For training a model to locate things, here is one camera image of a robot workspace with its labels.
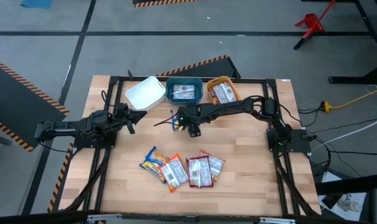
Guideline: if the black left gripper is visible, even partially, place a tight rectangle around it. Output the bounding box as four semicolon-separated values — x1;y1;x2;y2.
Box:
113;107;148;135

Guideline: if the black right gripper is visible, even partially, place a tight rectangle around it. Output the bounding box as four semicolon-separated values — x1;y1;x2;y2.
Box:
153;108;205;138

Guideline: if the blue Maruchan noodle pack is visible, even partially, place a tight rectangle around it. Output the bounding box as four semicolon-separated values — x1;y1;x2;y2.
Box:
171;116;185;132
139;146;170;184
172;84;196;101

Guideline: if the orange Maruchan noodle pack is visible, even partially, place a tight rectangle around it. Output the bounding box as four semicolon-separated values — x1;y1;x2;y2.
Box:
159;152;190;193
199;149;226;183

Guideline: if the red Maruchan noodle pack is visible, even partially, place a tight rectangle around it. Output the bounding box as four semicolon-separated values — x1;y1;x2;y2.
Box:
185;155;215;189
210;82;238;105

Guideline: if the white plastic bin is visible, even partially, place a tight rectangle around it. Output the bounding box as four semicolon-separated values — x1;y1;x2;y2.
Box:
124;75;167;112

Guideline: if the blue plastic bin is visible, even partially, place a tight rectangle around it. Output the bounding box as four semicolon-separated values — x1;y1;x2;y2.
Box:
165;77;204;105

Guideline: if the yellow plastic bin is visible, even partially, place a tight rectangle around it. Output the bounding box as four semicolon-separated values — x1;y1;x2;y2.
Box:
206;75;244;105

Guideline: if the black hazard-striped floor mat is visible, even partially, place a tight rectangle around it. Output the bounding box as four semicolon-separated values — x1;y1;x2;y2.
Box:
0;54;70;153
132;0;202;9
157;55;242;79

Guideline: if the blue floor mat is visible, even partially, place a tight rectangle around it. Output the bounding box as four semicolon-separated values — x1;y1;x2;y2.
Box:
20;0;54;9

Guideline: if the white paper sheet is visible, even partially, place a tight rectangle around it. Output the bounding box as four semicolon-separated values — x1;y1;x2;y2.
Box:
318;170;368;222

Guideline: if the clear plastic bottle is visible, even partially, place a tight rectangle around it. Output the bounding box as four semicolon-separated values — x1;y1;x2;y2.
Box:
336;198;362;213

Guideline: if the black aluminium table frame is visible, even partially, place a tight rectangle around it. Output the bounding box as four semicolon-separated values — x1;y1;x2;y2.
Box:
60;74;322;218

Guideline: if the yellow extension cable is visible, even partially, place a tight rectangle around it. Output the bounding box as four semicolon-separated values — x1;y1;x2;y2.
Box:
320;84;377;113

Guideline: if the white floor cable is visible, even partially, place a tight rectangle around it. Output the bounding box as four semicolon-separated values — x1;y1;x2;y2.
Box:
311;114;377;153

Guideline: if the black desk frame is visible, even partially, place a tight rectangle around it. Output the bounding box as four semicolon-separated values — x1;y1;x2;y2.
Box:
300;0;377;85

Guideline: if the black floor cable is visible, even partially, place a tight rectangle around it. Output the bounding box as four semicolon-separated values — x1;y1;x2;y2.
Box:
312;146;377;178

